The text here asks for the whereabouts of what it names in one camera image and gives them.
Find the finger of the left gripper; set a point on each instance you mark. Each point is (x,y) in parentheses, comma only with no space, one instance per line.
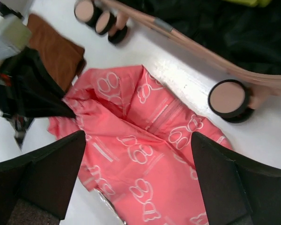
(44,96)

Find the yellow-green shorts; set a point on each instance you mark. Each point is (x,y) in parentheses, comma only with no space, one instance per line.
(253,3)

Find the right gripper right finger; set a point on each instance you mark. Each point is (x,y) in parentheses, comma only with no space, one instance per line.
(236,189)

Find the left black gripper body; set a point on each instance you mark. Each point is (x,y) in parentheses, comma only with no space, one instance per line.
(20,103)

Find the brown towel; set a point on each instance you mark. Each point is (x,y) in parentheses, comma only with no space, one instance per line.
(62,58)

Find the pink open suitcase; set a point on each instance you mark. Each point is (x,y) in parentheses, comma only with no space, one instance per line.
(242,41)

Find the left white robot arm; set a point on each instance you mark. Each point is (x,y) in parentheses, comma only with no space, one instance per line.
(14,35)

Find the pink patterned garment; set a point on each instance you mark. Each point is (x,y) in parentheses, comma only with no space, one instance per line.
(138,145)

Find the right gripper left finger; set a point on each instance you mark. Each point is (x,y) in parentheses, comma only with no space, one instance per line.
(36,188)

